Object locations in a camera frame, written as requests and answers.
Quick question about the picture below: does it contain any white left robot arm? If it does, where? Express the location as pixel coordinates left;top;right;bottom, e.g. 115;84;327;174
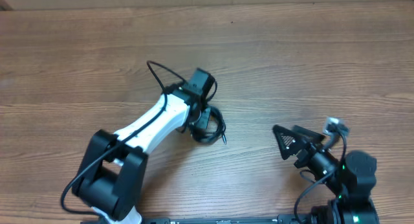
70;69;217;223

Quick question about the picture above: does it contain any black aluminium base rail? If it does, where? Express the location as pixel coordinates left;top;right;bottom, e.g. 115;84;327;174
142;214;299;224

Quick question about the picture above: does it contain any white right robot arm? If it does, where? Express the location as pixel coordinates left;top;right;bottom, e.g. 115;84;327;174
272;123;380;224

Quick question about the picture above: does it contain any black cable bundle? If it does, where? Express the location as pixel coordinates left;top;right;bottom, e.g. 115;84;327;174
188;105;228;145

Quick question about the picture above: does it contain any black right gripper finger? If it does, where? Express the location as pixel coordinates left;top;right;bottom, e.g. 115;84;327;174
272;125;304;160
292;125;325;142

